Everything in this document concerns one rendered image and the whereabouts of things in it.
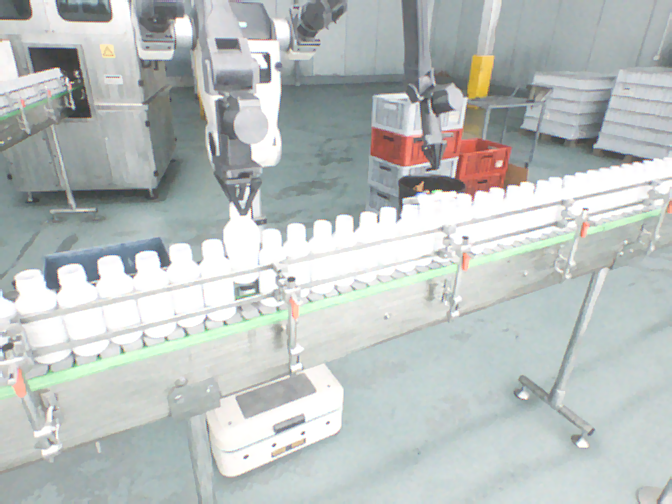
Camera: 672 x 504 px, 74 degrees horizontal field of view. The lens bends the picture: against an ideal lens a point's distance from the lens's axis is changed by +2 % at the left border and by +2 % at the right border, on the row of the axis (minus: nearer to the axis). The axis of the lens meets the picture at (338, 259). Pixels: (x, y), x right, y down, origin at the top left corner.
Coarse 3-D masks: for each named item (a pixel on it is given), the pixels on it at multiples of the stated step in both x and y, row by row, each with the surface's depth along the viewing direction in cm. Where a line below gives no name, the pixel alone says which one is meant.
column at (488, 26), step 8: (488, 0) 920; (496, 0) 927; (488, 8) 924; (496, 8) 933; (488, 16) 928; (496, 16) 936; (488, 24) 932; (496, 24) 941; (480, 32) 953; (488, 32) 943; (480, 40) 957; (488, 40) 961; (480, 48) 961; (488, 48) 969
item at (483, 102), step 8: (552, 88) 525; (496, 96) 540; (504, 96) 559; (512, 96) 563; (472, 104) 503; (480, 104) 495; (488, 104) 484; (504, 104) 499; (512, 104) 502; (520, 104) 505; (528, 104) 511; (536, 104) 518; (544, 104) 525; (488, 112) 487; (544, 112) 530; (504, 120) 578; (504, 128) 582; (536, 136) 543; (536, 144) 549; (512, 152) 553; (520, 152) 554; (528, 152) 555; (528, 160) 560
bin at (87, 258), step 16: (144, 240) 135; (160, 240) 136; (48, 256) 124; (64, 256) 126; (80, 256) 128; (96, 256) 130; (128, 256) 134; (160, 256) 139; (48, 272) 122; (96, 272) 132; (128, 272) 136; (48, 288) 116
